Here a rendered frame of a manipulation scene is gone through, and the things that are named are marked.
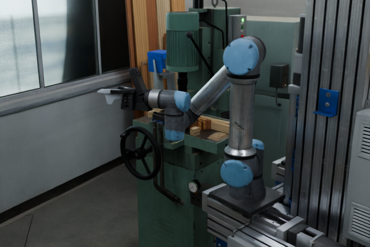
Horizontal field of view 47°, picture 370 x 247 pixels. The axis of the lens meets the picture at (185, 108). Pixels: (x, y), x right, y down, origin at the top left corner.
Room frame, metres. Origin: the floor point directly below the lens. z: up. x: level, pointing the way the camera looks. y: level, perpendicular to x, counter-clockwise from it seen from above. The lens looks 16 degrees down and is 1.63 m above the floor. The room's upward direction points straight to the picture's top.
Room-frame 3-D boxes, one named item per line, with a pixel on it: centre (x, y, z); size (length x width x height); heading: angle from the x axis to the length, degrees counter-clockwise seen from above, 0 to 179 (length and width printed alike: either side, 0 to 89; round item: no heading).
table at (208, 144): (2.19, 0.04, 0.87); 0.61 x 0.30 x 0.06; 50
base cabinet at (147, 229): (2.40, -0.06, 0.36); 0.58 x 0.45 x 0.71; 140
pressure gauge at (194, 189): (1.98, -0.05, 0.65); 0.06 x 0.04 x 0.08; 50
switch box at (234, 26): (2.47, -0.30, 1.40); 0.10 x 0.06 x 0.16; 140
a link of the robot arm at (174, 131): (1.58, 0.03, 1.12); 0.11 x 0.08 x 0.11; 158
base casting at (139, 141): (2.40, -0.06, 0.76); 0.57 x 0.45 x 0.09; 140
